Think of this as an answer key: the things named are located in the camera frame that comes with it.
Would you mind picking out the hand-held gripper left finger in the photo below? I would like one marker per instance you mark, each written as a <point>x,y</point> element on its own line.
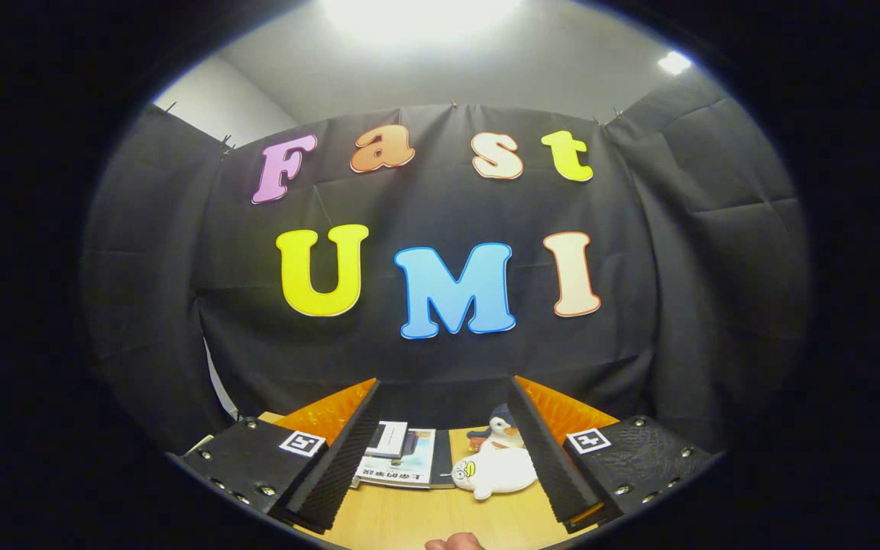
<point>337,466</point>

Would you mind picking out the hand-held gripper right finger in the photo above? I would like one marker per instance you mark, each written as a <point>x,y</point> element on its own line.
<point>554,466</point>

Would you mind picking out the white plush toy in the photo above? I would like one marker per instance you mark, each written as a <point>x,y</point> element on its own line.
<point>497,472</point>

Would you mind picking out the small book with blue cover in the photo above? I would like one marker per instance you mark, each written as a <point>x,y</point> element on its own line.
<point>388,439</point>

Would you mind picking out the penguin plush toy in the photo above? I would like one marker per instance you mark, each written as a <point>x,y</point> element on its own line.
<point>503,428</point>

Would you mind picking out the book with pale blue cover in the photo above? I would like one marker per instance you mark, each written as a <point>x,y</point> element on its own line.
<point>406,467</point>

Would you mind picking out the dark covered book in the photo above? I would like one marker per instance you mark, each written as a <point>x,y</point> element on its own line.
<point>442,458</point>

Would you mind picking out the small ceiling light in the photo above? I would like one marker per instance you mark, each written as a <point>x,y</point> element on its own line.
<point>674,62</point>

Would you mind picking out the large ceiling light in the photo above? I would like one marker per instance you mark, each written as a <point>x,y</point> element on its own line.
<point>421,15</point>

